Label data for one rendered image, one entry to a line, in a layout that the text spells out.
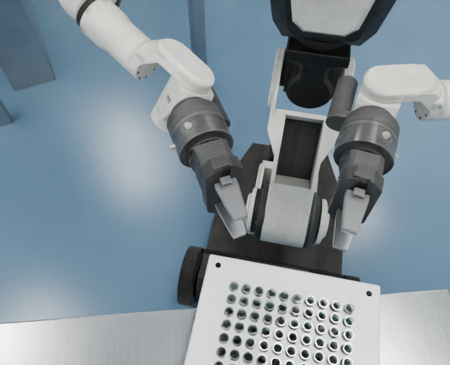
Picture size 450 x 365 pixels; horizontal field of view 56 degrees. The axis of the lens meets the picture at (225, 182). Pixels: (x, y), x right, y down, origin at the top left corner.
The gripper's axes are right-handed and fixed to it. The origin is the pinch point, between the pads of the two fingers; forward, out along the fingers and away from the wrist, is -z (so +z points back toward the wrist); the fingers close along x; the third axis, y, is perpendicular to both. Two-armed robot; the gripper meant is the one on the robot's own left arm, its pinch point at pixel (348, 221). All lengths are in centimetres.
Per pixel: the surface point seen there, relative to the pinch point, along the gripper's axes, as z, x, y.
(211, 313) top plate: -16.6, 5.6, 14.0
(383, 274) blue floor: 41, 99, -29
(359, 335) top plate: -12.7, 5.6, -5.3
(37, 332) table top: -26.1, 12.6, 38.3
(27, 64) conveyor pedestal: 81, 86, 145
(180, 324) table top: -17.9, 12.7, 18.7
